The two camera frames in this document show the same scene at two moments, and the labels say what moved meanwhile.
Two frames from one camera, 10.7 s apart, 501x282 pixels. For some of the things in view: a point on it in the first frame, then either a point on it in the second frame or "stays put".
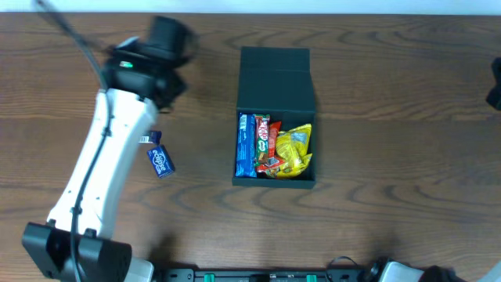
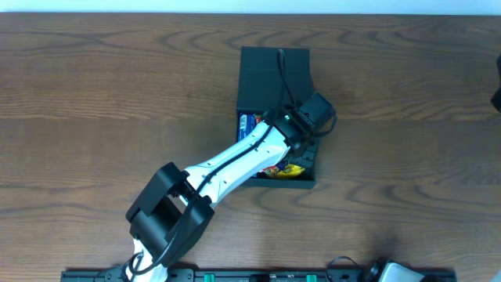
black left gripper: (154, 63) to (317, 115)
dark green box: (277, 81) stays put
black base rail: (268, 275) stays put
